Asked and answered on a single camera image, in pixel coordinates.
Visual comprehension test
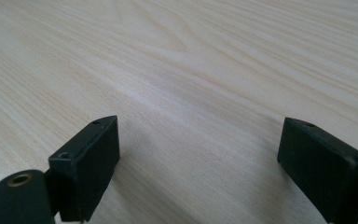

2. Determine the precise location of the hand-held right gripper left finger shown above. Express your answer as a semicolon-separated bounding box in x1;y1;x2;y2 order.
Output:
48;115;121;223

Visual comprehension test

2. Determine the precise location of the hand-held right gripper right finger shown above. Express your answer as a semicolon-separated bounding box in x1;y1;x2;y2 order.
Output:
276;117;358;224

